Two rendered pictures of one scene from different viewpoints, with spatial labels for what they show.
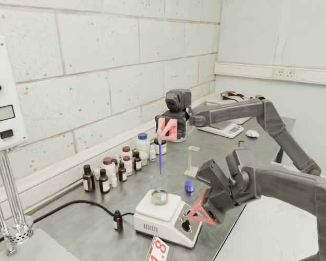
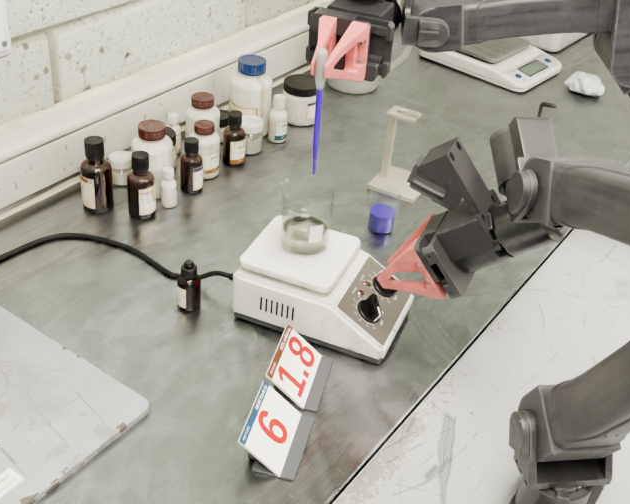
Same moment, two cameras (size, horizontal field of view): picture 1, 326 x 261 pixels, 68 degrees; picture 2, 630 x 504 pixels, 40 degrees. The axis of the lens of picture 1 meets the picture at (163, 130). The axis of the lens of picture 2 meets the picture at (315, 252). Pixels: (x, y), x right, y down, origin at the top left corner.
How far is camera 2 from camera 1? 24 cm
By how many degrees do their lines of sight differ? 13
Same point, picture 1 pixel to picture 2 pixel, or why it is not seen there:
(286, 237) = not seen: hidden behind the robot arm
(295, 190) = (626, 208)
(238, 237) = (499, 348)
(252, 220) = (540, 313)
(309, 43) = not seen: outside the picture
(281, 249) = not seen: hidden behind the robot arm
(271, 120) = not seen: outside the picture
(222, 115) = (498, 21)
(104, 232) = (153, 314)
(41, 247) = not seen: outside the picture
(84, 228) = (97, 302)
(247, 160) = (542, 147)
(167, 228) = (321, 309)
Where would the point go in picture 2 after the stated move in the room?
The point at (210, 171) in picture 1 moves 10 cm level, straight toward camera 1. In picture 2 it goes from (448, 168) to (437, 221)
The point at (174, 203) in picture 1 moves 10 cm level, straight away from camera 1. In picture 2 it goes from (342, 252) to (345, 209)
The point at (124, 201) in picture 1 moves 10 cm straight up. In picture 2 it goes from (201, 244) to (202, 183)
